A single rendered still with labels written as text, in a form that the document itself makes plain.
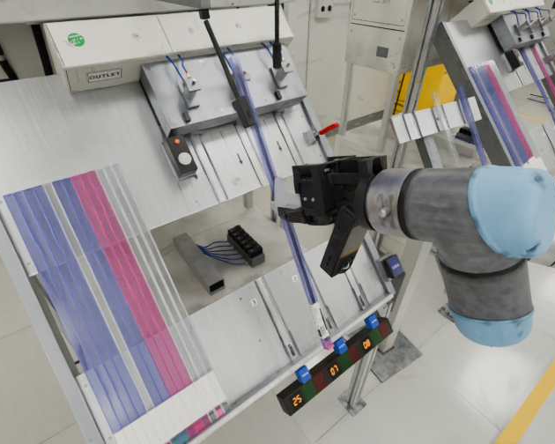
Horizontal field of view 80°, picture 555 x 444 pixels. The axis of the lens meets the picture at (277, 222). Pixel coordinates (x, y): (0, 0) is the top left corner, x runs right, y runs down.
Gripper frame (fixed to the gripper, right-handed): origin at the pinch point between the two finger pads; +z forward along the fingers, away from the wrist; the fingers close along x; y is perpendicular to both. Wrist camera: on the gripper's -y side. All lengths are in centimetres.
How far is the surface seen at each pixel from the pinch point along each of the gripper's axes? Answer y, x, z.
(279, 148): 8.0, -17.2, 21.0
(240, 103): 16.9, 3.0, 1.9
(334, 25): 88, -199, 163
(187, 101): 20.2, 3.7, 20.1
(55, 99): 24.0, 24.1, 30.6
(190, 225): -16, -10, 73
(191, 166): 8.1, 6.5, 18.4
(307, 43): 76, -173, 169
